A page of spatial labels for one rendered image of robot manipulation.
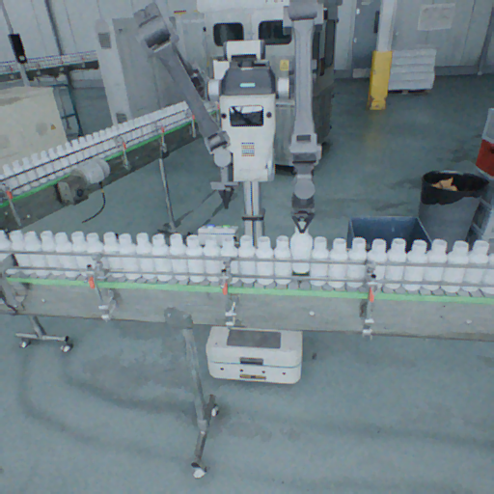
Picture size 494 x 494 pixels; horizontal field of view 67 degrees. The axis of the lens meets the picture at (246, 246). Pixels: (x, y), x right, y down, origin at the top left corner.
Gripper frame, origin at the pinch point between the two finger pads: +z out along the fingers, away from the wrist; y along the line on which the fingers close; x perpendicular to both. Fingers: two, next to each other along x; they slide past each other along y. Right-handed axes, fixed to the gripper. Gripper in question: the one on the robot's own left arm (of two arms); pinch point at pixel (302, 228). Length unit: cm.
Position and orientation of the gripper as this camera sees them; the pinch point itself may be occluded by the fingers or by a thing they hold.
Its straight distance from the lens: 117.4
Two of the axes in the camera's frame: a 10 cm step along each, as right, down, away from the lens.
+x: -9.9, -0.3, 1.4
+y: 1.3, -5.3, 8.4
